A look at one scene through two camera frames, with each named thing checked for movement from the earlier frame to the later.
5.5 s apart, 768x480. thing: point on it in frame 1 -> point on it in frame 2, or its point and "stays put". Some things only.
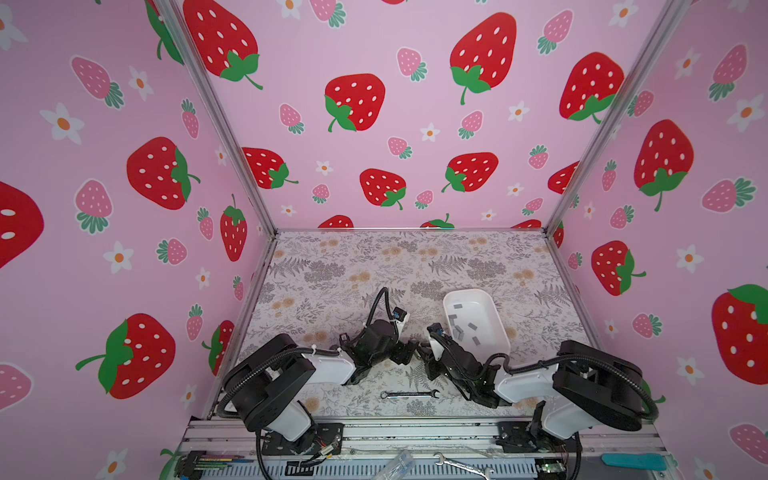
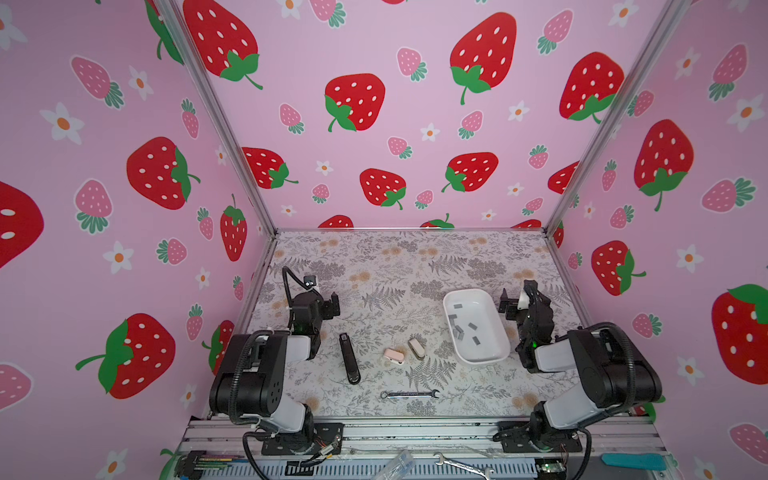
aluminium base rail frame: [419, 450] stays put
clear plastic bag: [398, 468] stays put
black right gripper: [428, 359] -> [515, 307]
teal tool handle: [652, 462] stays put
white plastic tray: [473, 321] stays put
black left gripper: [404, 352] -> [326, 312]
